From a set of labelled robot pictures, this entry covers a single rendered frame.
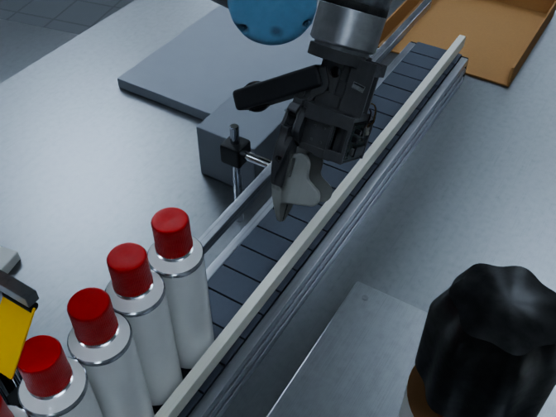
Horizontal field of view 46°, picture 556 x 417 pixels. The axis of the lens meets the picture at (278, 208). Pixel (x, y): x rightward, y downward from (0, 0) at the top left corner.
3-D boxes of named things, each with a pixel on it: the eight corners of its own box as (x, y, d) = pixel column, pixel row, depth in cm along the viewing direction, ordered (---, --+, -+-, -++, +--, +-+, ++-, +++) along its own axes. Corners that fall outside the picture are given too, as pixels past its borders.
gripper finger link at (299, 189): (303, 240, 74) (326, 165, 71) (259, 221, 76) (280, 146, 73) (313, 235, 77) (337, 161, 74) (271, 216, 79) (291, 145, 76)
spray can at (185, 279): (198, 380, 68) (178, 249, 54) (158, 360, 70) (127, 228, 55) (224, 342, 71) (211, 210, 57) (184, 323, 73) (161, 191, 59)
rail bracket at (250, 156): (268, 242, 89) (267, 148, 77) (224, 222, 91) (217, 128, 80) (280, 227, 91) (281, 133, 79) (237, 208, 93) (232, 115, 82)
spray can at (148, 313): (155, 419, 65) (121, 291, 50) (122, 387, 67) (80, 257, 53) (194, 384, 68) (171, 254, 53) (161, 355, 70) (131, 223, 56)
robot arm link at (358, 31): (308, -3, 68) (337, 5, 75) (296, 40, 70) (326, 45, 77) (373, 15, 65) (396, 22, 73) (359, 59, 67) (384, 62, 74)
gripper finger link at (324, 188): (313, 235, 77) (337, 161, 74) (271, 216, 79) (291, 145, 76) (324, 230, 80) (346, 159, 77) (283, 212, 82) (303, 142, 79)
